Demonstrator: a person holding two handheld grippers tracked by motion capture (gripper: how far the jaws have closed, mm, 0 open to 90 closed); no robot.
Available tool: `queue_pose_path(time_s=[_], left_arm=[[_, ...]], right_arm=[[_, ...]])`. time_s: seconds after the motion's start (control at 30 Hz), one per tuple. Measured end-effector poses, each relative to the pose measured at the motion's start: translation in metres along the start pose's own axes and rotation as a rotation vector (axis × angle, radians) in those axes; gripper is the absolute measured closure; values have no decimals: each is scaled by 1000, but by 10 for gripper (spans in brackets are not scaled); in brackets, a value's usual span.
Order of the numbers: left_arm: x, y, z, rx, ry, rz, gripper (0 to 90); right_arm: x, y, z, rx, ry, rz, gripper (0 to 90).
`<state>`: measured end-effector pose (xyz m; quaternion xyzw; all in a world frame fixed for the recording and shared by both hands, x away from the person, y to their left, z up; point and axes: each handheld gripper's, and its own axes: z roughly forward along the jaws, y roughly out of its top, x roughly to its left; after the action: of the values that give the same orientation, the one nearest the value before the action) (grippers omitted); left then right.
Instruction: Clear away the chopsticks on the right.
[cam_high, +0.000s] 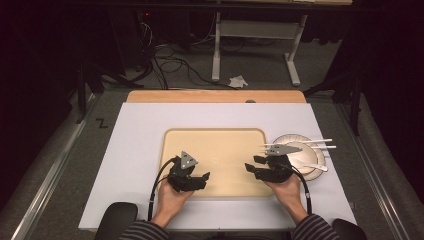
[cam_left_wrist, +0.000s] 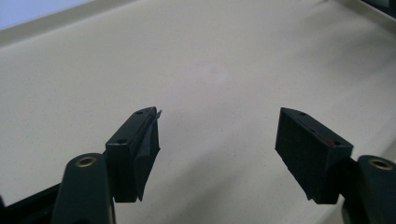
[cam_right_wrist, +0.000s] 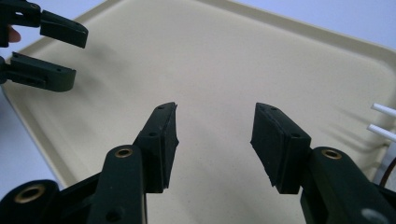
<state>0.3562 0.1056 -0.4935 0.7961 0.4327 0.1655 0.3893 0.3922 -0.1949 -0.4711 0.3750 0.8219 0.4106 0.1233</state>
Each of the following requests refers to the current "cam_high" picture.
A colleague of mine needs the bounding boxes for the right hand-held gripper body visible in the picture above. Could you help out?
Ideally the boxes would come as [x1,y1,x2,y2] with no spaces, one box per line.
[258,144,303,184]

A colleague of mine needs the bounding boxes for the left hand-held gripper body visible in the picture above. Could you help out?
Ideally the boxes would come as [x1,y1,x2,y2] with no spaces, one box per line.
[167,150,201,193]

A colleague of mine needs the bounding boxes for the white bowl with dark rim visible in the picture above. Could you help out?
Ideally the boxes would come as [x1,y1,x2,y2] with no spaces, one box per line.
[287,141,318,177]

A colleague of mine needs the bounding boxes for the beige plastic tray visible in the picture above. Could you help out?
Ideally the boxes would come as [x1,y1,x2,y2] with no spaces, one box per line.
[159,128,276,198]

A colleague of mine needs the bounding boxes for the white plate with dark rim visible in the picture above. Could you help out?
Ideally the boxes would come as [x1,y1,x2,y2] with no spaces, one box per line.
[273,133,327,182]

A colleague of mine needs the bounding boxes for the person's right hand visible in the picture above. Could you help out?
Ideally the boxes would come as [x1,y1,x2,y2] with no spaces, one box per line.
[266,174,309,224]

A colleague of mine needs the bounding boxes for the person's left hand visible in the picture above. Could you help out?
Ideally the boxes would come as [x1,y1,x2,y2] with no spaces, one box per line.
[151,181,194,228]

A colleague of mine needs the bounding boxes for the white board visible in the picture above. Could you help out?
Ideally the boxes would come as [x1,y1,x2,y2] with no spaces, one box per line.
[78,102,358,232]

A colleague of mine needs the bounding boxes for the black chair armrest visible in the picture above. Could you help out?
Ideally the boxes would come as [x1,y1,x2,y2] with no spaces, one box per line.
[94,201,139,240]
[331,218,368,240]

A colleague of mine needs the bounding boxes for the wooden table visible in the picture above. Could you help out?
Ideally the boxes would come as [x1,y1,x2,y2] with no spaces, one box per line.
[126,89,307,104]

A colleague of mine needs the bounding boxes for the crumpled white paper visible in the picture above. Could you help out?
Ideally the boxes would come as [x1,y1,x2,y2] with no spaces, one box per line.
[228,75,249,89]

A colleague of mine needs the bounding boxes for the black stand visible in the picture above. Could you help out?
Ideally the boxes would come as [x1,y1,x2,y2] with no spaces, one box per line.
[303,71,365,137]
[74,63,145,125]

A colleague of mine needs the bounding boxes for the dark computer case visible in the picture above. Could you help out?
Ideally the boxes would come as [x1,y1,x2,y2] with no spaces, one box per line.
[109,8,193,76]

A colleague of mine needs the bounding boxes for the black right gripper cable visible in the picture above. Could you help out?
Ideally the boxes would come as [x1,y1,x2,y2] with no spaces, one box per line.
[289,164,313,216]

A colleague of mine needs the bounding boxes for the metal floor rail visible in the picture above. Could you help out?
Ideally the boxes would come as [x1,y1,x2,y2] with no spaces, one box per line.
[335,103,412,240]
[11,94,102,240]

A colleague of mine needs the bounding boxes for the tangle of black floor cables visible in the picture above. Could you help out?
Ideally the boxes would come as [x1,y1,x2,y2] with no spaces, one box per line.
[133,19,238,91]

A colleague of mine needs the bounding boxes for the white desk frame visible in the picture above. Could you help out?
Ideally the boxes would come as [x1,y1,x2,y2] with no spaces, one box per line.
[211,11,308,88]

